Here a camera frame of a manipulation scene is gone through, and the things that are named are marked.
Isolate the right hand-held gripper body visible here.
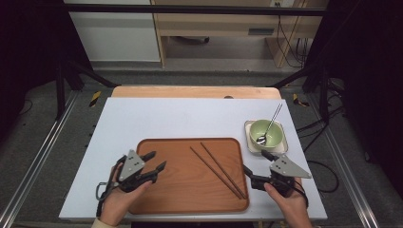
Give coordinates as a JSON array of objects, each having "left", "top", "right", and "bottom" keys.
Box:
[{"left": 251, "top": 153, "right": 313, "bottom": 198}]

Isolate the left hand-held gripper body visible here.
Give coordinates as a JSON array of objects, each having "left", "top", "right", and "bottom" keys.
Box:
[{"left": 117, "top": 148, "right": 158, "bottom": 194}]

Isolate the green bowl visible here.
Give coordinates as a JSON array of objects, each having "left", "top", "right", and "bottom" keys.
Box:
[{"left": 248, "top": 119, "right": 284, "bottom": 151}]

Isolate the dark wooden chopstick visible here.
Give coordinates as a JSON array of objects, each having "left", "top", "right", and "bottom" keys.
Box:
[
  {"left": 200, "top": 142, "right": 248, "bottom": 200},
  {"left": 189, "top": 145, "right": 244, "bottom": 200}
]

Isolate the wooden tray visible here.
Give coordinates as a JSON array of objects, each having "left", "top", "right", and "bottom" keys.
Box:
[{"left": 127, "top": 137, "right": 250, "bottom": 216}]

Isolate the metal spoon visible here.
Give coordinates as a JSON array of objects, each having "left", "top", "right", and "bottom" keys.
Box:
[{"left": 256, "top": 102, "right": 283, "bottom": 146}]

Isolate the white square dish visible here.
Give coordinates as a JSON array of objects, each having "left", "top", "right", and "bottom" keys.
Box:
[{"left": 243, "top": 119, "right": 289, "bottom": 156}]

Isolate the person's left hand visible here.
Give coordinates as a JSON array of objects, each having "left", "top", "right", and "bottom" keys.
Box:
[{"left": 99, "top": 162, "right": 153, "bottom": 227}]

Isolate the person's right hand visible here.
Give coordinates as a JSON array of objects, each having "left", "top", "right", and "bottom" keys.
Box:
[{"left": 263, "top": 177, "right": 314, "bottom": 228}]

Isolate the yellow black tape marker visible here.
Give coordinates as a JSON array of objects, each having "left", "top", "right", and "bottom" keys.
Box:
[
  {"left": 88, "top": 90, "right": 103, "bottom": 108},
  {"left": 292, "top": 92, "right": 311, "bottom": 108}
]

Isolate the wooden table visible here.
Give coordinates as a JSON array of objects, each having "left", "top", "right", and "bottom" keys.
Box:
[{"left": 111, "top": 85, "right": 282, "bottom": 100}]

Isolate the black metal stand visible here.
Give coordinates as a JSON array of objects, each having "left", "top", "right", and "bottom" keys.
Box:
[
  {"left": 54, "top": 56, "right": 119, "bottom": 122},
  {"left": 271, "top": 63, "right": 331, "bottom": 124}
]

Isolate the white cabinet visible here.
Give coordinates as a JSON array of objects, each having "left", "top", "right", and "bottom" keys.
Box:
[{"left": 63, "top": 0, "right": 162, "bottom": 63}]

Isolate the black curtain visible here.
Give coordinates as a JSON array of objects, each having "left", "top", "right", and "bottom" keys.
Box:
[
  {"left": 0, "top": 0, "right": 93, "bottom": 141},
  {"left": 303, "top": 0, "right": 403, "bottom": 191}
]

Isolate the light wooden desk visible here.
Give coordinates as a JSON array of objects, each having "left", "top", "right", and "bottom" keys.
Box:
[{"left": 151, "top": 0, "right": 329, "bottom": 68}]

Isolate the black crossbar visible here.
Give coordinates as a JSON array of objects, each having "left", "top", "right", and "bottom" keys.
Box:
[{"left": 63, "top": 3, "right": 327, "bottom": 17}]

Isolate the white power strip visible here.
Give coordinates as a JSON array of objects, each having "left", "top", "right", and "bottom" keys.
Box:
[{"left": 269, "top": 0, "right": 296, "bottom": 8}]

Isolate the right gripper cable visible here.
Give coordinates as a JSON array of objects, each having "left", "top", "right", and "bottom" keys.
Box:
[{"left": 293, "top": 184, "right": 310, "bottom": 209}]

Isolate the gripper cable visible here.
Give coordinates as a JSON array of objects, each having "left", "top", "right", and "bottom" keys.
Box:
[
  {"left": 95, "top": 155, "right": 125, "bottom": 219},
  {"left": 293, "top": 184, "right": 310, "bottom": 209}
]

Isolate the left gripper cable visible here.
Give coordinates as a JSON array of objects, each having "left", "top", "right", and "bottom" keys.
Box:
[{"left": 95, "top": 155, "right": 125, "bottom": 219}]

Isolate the black floor cable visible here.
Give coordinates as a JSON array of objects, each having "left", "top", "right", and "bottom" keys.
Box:
[{"left": 296, "top": 105, "right": 347, "bottom": 195}]

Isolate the metal floor rail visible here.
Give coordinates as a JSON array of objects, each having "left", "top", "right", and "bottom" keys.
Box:
[
  {"left": 0, "top": 90, "right": 81, "bottom": 228},
  {"left": 307, "top": 94, "right": 382, "bottom": 228}
]

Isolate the black power cable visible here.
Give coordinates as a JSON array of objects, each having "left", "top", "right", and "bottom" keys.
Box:
[{"left": 277, "top": 14, "right": 310, "bottom": 69}]

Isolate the dark desk handle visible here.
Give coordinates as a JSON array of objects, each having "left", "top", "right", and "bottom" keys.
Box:
[{"left": 247, "top": 28, "right": 275, "bottom": 36}]

